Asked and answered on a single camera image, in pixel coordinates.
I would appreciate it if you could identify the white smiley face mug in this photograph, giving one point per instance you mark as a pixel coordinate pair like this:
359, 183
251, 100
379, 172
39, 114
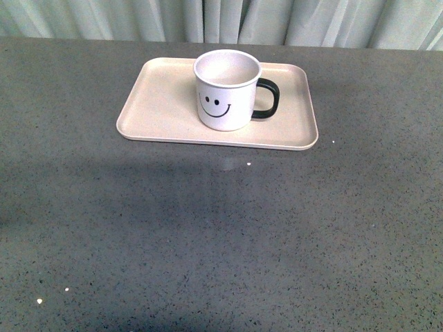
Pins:
226, 85

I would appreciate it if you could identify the beige rectangular tray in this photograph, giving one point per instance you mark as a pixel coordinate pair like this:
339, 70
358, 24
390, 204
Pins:
162, 107

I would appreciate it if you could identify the white pleated curtain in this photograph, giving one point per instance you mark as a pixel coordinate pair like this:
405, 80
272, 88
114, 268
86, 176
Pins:
412, 25

